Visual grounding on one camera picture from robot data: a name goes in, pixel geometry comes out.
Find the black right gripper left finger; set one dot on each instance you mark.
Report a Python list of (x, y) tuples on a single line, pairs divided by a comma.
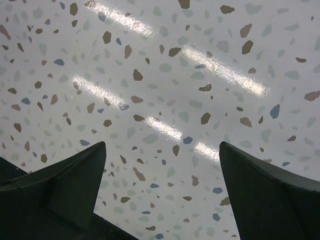
[(54, 203)]

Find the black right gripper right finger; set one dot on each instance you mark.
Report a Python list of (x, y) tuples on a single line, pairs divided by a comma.
[(268, 202)]

